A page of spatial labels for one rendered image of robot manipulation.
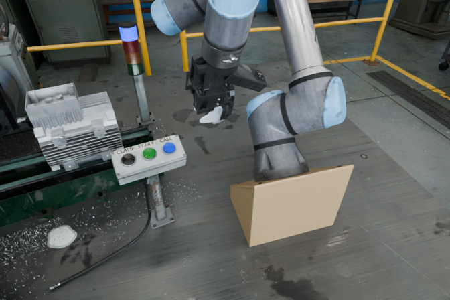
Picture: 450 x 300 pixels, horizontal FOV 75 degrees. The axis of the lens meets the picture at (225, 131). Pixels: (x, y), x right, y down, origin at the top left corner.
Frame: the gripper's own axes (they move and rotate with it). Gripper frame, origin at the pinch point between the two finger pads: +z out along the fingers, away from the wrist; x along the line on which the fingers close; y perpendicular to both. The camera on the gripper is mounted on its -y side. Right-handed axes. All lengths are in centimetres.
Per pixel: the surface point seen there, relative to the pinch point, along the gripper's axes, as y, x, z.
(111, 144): 24.6, -13.4, 20.6
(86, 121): 29.1, -18.9, 14.9
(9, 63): 51, -65, 31
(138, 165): 19.8, 2.1, 8.1
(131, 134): 17.7, -22.9, 33.1
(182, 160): 9.4, 3.6, 9.5
